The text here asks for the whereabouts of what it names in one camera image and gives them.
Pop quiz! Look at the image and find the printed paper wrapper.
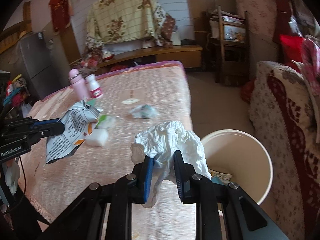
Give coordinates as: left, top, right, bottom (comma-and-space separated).
46, 100, 100, 164

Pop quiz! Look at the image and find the white tissue paper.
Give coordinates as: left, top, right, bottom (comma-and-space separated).
131, 121, 212, 208

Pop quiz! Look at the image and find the white foam block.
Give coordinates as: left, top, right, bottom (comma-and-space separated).
85, 128, 108, 147

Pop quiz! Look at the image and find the green white tissue pack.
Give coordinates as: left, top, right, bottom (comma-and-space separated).
96, 114, 116, 129

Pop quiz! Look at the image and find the pink water bottle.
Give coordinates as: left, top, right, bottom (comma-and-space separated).
69, 68, 91, 101

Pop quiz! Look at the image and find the cream waste bin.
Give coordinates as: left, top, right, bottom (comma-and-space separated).
201, 129, 273, 205

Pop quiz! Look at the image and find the white pill bottle pink label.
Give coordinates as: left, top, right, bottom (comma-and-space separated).
85, 74, 103, 98

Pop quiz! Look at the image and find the grey refrigerator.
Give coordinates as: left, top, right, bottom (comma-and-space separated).
16, 31, 62, 100

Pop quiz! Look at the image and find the crumpled clear plastic wrapper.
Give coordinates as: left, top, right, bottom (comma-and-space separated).
130, 105, 159, 119

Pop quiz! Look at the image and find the floral covered sofa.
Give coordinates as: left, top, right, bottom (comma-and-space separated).
249, 61, 319, 239

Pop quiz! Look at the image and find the wooden tv cabinet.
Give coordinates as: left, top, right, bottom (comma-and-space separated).
69, 44, 203, 75

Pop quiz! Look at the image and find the floral cloth covered television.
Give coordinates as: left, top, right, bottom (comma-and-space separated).
84, 0, 179, 53

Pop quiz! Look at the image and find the dark wooden chair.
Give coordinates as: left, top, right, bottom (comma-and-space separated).
207, 6, 250, 87

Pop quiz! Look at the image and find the red bag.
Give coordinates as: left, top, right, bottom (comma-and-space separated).
280, 34, 304, 72

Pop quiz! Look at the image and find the pink floral blanket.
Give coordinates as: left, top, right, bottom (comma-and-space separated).
294, 35, 320, 120

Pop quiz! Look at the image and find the red hanging wall banner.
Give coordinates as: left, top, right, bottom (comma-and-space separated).
48, 0, 70, 34

